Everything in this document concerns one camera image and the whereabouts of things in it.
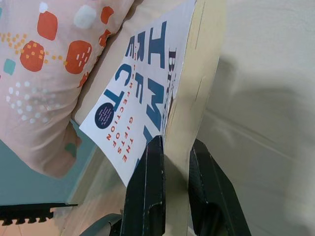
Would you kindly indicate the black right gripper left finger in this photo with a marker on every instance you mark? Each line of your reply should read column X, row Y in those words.
column 145, row 191

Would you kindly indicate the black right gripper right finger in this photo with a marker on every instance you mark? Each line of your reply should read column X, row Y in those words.
column 214, row 201

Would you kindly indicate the white book with blue letters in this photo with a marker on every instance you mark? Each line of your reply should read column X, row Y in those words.
column 147, row 86

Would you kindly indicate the bed with beige sheet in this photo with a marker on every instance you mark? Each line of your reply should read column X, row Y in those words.
column 258, row 98

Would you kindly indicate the pink dotted pillow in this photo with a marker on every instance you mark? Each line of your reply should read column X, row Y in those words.
column 49, row 98

